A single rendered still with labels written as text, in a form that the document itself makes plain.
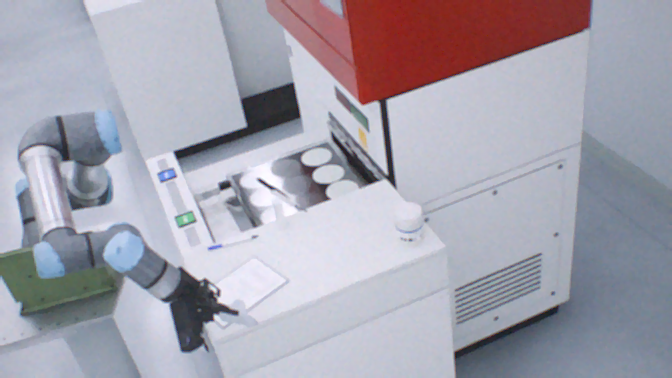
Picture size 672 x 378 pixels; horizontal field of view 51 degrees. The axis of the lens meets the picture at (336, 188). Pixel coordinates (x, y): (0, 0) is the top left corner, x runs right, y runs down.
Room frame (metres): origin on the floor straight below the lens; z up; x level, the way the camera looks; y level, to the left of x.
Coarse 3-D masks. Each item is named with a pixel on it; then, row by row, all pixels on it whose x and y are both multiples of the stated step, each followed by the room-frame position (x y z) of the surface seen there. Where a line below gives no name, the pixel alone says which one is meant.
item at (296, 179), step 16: (320, 144) 2.01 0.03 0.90; (288, 160) 1.95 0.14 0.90; (336, 160) 1.90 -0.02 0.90; (240, 176) 1.90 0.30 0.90; (256, 176) 1.89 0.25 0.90; (272, 176) 1.87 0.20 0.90; (288, 176) 1.85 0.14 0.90; (304, 176) 1.84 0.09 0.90; (352, 176) 1.79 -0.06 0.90; (240, 192) 1.81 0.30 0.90; (256, 192) 1.80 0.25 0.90; (288, 192) 1.77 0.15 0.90; (304, 192) 1.75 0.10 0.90; (320, 192) 1.74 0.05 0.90; (256, 208) 1.71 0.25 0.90; (272, 208) 1.70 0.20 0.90; (288, 208) 1.69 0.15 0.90
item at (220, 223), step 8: (224, 208) 1.77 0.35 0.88; (208, 216) 1.74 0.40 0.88; (216, 216) 1.74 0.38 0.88; (224, 216) 1.73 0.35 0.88; (208, 224) 1.70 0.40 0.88; (216, 224) 1.70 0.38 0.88; (224, 224) 1.69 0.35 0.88; (232, 224) 1.68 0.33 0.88; (216, 232) 1.66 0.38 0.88; (224, 232) 1.65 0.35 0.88; (232, 232) 1.64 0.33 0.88; (240, 232) 1.64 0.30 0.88; (216, 240) 1.62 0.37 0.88
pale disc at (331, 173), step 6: (324, 168) 1.86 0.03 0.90; (330, 168) 1.86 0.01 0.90; (336, 168) 1.85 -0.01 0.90; (342, 168) 1.85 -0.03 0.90; (318, 174) 1.83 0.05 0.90; (324, 174) 1.83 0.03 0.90; (330, 174) 1.82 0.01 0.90; (336, 174) 1.82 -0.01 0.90; (342, 174) 1.81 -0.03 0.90; (318, 180) 1.80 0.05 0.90; (324, 180) 1.80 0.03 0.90; (330, 180) 1.79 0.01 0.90; (336, 180) 1.78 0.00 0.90
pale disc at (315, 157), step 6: (312, 150) 1.98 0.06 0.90; (318, 150) 1.97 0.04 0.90; (324, 150) 1.97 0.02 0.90; (306, 156) 1.95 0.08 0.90; (312, 156) 1.94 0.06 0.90; (318, 156) 1.94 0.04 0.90; (324, 156) 1.93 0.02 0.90; (330, 156) 1.93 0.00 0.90; (306, 162) 1.92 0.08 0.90; (312, 162) 1.91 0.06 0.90; (318, 162) 1.90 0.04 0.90; (324, 162) 1.90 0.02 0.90
